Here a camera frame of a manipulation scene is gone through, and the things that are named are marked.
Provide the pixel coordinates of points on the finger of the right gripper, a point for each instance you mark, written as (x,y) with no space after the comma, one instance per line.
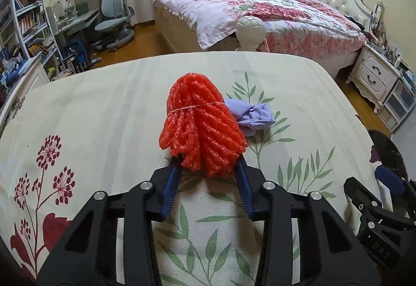
(389,179)
(366,203)

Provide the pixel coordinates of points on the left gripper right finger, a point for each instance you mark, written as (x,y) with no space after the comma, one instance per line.
(330,254)

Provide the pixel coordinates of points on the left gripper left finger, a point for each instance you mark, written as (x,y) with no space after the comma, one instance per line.
(86,253)

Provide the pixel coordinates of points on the red foam fruit net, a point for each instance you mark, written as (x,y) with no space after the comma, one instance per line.
(200,128)

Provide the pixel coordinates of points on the black trash bag bin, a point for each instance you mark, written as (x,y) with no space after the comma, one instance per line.
(385,151)

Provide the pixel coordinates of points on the plastic drawer unit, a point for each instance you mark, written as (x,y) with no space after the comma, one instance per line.
(398,104)

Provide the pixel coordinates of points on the white nightstand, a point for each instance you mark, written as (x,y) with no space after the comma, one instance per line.
(373,76)

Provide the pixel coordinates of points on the floral bedspread table cover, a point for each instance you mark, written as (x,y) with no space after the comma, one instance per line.
(99,130)

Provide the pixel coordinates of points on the purple crumpled cloth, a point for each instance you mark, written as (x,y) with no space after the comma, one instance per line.
(250,118)

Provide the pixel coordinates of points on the white round bedpost knob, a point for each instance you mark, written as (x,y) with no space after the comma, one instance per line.
(250,32)

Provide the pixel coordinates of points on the study desk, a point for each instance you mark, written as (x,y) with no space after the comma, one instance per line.
(78,24)

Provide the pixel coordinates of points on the white bookshelf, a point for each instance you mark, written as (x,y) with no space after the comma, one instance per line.
(26,32)

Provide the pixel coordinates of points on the grey desk chair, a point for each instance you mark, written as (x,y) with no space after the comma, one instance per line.
(116,28)

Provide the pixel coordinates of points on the bed with floral quilt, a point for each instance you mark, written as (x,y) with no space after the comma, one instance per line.
(306,28)

